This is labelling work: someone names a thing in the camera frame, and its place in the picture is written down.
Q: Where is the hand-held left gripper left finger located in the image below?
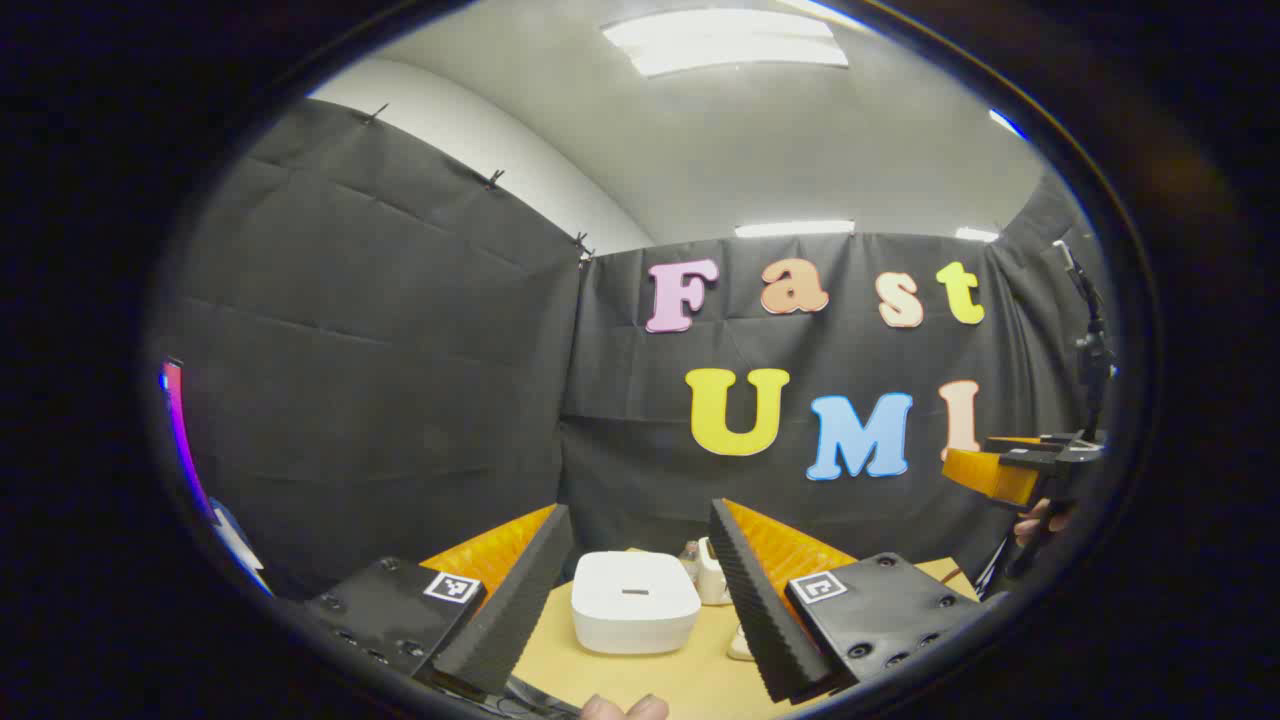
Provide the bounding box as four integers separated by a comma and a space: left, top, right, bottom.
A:
305, 503, 576, 698

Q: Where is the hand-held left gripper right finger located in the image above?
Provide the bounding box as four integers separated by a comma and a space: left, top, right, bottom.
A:
707, 497, 988, 707

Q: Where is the white rice cooker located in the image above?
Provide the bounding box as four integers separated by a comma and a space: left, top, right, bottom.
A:
570, 550, 703, 656

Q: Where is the black backdrop cloth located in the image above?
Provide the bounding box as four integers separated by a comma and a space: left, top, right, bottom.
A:
150, 98, 1116, 601

